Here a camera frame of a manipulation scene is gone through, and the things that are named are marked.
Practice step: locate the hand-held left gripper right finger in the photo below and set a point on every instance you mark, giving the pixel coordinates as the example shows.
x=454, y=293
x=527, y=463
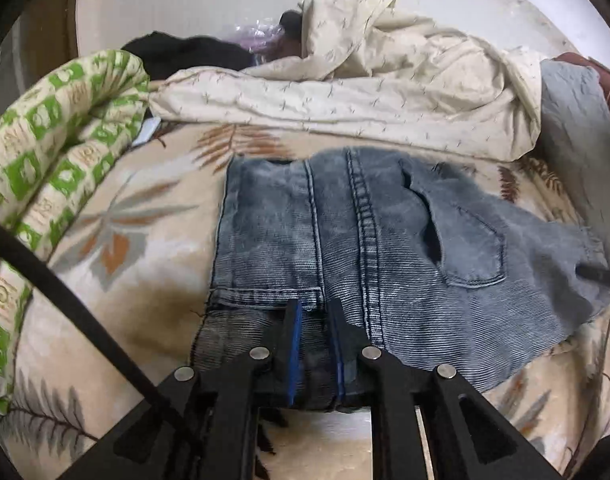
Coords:
x=339, y=360

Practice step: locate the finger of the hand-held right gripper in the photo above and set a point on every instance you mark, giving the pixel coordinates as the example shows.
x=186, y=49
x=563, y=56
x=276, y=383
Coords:
x=599, y=275

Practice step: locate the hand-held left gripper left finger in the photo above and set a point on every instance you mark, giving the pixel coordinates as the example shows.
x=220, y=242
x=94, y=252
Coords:
x=295, y=360

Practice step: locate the blue denim pants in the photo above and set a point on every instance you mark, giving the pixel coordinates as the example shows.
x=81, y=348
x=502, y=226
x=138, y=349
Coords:
x=385, y=260

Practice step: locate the grey cloth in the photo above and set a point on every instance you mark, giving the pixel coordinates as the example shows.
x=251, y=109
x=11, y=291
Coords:
x=577, y=135

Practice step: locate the leaf print bed cover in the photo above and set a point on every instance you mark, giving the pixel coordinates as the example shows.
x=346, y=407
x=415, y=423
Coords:
x=145, y=280

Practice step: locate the cream printed bed sheet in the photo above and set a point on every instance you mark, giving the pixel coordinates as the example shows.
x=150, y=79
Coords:
x=385, y=90

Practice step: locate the green checkered quilt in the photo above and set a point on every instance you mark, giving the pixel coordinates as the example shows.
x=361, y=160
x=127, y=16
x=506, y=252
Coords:
x=60, y=160

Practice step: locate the black cloth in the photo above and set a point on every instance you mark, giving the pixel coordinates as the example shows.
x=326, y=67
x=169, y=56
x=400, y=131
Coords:
x=195, y=55

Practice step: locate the purple plastic bag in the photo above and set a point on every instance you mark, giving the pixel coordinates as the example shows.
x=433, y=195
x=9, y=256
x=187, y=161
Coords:
x=257, y=37

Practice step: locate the brown wooden board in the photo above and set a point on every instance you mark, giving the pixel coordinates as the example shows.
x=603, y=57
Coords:
x=50, y=25

